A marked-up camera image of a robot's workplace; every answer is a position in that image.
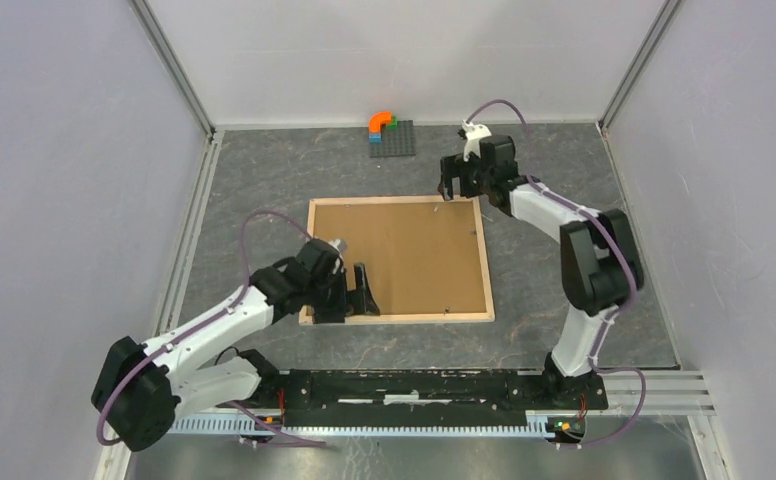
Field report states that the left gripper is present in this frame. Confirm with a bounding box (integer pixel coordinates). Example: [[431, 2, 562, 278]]
[[306, 263, 379, 325]]

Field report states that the wooden picture frame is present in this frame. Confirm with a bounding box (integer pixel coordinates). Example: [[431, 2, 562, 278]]
[[297, 194, 497, 327]]

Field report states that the brown cardboard backing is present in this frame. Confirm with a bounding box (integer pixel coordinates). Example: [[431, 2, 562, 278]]
[[312, 201, 489, 317]]

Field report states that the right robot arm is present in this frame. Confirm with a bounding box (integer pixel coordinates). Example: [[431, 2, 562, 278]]
[[438, 127, 643, 408]]

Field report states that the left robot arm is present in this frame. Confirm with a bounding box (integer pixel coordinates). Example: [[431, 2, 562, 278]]
[[91, 238, 381, 452]]

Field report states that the grey lego baseplate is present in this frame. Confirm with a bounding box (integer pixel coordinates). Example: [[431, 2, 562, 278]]
[[368, 120, 417, 158]]

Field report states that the orange curved lego brick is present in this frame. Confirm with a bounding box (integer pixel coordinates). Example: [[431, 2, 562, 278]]
[[368, 111, 394, 136]]

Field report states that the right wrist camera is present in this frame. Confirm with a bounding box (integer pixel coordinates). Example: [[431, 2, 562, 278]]
[[458, 120, 492, 162]]

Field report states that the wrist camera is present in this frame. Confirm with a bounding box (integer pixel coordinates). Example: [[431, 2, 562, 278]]
[[329, 238, 347, 257], [458, 120, 492, 162]]

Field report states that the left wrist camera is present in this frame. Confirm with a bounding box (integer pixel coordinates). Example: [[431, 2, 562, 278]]
[[329, 238, 347, 257]]

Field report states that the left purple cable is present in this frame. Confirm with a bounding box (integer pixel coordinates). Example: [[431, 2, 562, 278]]
[[95, 210, 330, 449]]

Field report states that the purple cable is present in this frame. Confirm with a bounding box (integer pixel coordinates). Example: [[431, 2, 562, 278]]
[[95, 210, 330, 449], [464, 99, 648, 449]]

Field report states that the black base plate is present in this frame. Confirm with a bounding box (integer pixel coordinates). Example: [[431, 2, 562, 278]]
[[214, 368, 609, 429]]

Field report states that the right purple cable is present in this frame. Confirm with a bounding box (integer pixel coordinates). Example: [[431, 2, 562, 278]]
[[464, 99, 648, 449]]

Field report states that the aluminium rail frame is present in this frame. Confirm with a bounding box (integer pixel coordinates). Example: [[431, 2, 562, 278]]
[[92, 120, 727, 479]]

